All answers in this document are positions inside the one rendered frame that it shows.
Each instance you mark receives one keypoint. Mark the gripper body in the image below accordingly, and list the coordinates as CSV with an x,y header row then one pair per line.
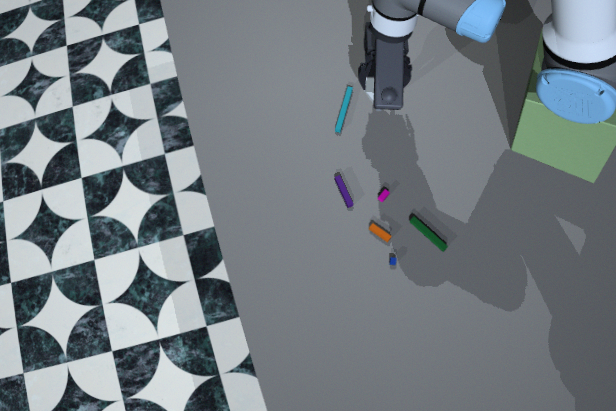
x,y
369,43

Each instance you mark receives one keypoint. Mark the purple rod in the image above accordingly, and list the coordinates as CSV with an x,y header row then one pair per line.
x,y
343,191

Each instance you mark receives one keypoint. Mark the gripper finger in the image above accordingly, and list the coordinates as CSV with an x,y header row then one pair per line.
x,y
407,76
366,81

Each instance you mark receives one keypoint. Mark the green rod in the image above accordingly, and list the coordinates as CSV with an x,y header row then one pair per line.
x,y
430,235

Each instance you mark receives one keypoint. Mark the short magenta rod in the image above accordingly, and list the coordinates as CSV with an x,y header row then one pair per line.
x,y
383,195

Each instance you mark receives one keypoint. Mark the turquoise rod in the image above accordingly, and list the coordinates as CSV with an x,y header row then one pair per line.
x,y
343,109

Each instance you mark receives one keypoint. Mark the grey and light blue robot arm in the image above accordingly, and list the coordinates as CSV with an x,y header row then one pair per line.
x,y
578,77

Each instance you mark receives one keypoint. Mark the orange rod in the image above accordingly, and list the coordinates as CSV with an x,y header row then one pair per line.
x,y
379,232

